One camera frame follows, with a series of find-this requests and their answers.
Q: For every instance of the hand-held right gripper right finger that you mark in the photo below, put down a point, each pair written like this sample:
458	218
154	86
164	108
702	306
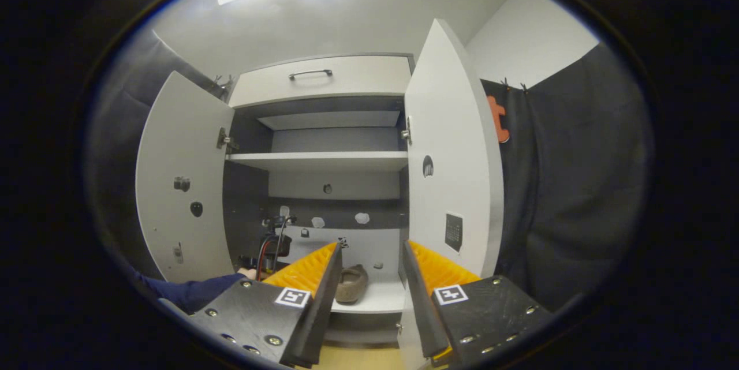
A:
418	312

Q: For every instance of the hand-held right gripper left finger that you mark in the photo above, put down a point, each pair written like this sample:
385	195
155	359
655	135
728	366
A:
320	318

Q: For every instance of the brown felt shoe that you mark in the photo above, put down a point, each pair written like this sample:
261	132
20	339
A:
351	284

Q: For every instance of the white shoe cabinet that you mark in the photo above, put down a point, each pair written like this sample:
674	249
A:
335	185

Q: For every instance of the white shoe cabinet door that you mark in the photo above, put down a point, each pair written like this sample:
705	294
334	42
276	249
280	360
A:
185	145
456	127

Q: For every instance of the white cabinet shelf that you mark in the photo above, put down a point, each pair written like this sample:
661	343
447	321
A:
317	161

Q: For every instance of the metal door hinge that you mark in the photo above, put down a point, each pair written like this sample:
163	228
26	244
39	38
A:
225	139
407	133

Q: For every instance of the white cabinet drawer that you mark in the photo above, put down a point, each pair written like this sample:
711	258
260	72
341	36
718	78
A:
346	84

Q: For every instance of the black backdrop cloth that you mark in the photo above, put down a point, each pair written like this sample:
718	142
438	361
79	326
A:
577	185

